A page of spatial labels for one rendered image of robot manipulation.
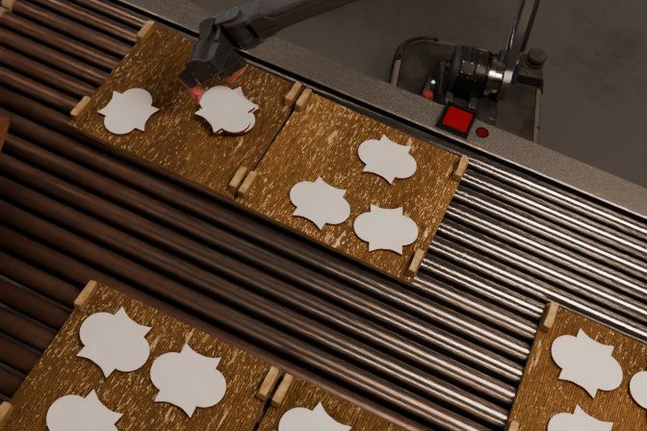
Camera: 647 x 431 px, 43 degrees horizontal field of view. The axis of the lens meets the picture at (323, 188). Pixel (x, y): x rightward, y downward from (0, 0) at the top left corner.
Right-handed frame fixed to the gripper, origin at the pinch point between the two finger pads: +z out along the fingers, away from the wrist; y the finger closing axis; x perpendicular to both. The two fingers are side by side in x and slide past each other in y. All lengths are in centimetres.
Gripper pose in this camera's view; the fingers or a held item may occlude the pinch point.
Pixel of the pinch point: (213, 89)
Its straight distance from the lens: 188.3
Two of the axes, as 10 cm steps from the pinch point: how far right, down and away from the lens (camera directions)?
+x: -6.8, -6.5, 3.4
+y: 7.2, -5.3, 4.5
